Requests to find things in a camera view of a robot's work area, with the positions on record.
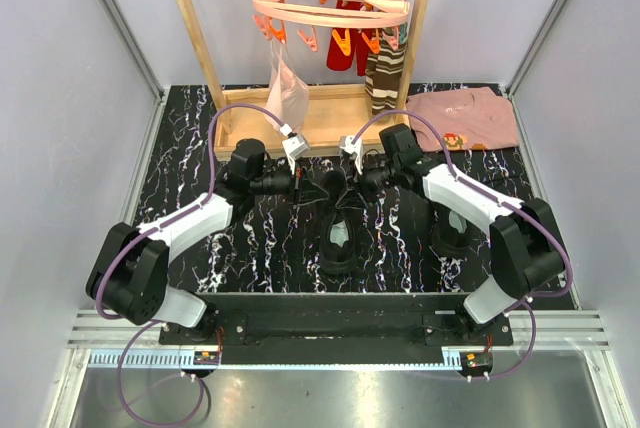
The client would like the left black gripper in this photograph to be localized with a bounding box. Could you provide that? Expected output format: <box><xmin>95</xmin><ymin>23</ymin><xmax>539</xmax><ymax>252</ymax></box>
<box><xmin>250</xmin><ymin>155</ymin><xmax>329</xmax><ymax>209</ymax></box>

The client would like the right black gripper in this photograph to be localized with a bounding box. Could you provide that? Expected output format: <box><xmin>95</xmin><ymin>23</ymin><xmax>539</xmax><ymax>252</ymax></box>
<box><xmin>337</xmin><ymin>156</ymin><xmax>400</xmax><ymax>211</ymax></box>

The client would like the black shoe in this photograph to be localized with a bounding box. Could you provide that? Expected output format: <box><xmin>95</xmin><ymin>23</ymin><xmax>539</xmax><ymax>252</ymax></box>
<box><xmin>432</xmin><ymin>205</ymin><xmax>471</xmax><ymax>259</ymax></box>
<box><xmin>316</xmin><ymin>170</ymin><xmax>356</xmax><ymax>275</ymax></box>

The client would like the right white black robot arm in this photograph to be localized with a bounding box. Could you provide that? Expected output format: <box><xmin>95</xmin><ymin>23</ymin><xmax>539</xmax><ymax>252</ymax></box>
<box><xmin>339</xmin><ymin>124</ymin><xmax>570</xmax><ymax>345</ymax></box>

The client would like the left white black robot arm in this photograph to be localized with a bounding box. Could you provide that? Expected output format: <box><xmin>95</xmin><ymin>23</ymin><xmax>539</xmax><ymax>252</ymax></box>
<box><xmin>86</xmin><ymin>134</ymin><xmax>328</xmax><ymax>344</ymax></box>

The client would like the black marble pattern mat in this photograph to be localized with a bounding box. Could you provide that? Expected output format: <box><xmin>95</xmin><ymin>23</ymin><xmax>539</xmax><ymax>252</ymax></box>
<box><xmin>98</xmin><ymin>82</ymin><xmax>581</xmax><ymax>310</ymax></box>

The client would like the pink hanging bra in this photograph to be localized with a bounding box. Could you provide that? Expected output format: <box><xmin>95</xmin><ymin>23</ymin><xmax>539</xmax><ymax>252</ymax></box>
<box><xmin>265</xmin><ymin>40</ymin><xmax>309</xmax><ymax>130</ymax></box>

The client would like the brown striped hanging sock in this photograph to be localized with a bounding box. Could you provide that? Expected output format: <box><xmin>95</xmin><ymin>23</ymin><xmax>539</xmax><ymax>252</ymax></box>
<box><xmin>364</xmin><ymin>24</ymin><xmax>407</xmax><ymax>115</ymax></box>

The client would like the red hanging sock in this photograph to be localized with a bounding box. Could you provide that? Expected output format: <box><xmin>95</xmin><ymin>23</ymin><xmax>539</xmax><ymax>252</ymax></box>
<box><xmin>326</xmin><ymin>27</ymin><xmax>372</xmax><ymax>76</ymax></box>

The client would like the pink folded t-shirt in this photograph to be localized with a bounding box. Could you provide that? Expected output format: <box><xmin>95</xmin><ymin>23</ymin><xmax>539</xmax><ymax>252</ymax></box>
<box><xmin>406</xmin><ymin>87</ymin><xmax>519</xmax><ymax>152</ymax></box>

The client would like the pink round clip hanger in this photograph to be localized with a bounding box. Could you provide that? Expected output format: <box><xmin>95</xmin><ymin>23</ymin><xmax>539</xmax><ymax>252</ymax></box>
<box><xmin>252</xmin><ymin>0</ymin><xmax>410</xmax><ymax>52</ymax></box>

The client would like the left orange connector box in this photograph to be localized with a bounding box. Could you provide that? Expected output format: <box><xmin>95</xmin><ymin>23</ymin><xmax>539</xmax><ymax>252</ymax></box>
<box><xmin>193</xmin><ymin>348</ymin><xmax>221</xmax><ymax>366</ymax></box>

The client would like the orange connector box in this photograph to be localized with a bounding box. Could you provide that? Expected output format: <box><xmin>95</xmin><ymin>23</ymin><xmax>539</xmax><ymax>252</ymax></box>
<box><xmin>461</xmin><ymin>351</ymin><xmax>493</xmax><ymax>373</ymax></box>
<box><xmin>193</xmin><ymin>348</ymin><xmax>221</xmax><ymax>366</ymax></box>

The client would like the right orange connector box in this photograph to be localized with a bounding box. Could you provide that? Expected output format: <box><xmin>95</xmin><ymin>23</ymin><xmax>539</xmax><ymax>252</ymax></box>
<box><xmin>461</xmin><ymin>351</ymin><xmax>493</xmax><ymax>373</ymax></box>

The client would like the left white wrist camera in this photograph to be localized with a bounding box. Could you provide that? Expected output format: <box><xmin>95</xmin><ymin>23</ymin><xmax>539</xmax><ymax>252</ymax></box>
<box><xmin>280</xmin><ymin>124</ymin><xmax>310</xmax><ymax>165</ymax></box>

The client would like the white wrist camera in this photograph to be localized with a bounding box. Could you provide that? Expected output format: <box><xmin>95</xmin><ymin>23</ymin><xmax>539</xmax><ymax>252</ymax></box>
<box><xmin>280</xmin><ymin>124</ymin><xmax>310</xmax><ymax>165</ymax></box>
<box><xmin>339</xmin><ymin>135</ymin><xmax>364</xmax><ymax>175</ymax></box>

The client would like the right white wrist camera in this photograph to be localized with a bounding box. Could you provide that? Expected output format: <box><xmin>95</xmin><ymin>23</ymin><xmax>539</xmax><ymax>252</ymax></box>
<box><xmin>339</xmin><ymin>135</ymin><xmax>364</xmax><ymax>175</ymax></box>

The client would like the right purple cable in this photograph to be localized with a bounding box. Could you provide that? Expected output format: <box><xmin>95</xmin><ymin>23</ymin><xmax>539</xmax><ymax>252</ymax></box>
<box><xmin>349</xmin><ymin>111</ymin><xmax>572</xmax><ymax>382</ymax></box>

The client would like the purple cable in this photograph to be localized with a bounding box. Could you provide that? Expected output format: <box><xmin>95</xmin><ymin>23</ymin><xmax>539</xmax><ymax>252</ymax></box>
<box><xmin>349</xmin><ymin>111</ymin><xmax>572</xmax><ymax>382</ymax></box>
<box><xmin>94</xmin><ymin>103</ymin><xmax>294</xmax><ymax>425</ymax></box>

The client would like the wooden drying rack frame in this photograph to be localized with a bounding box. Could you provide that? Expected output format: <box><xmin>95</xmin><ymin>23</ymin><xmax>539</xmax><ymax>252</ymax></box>
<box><xmin>176</xmin><ymin>0</ymin><xmax>428</xmax><ymax>156</ymax></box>

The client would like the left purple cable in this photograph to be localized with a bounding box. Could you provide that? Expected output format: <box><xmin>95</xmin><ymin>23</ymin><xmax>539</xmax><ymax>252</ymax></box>
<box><xmin>94</xmin><ymin>103</ymin><xmax>294</xmax><ymax>425</ymax></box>

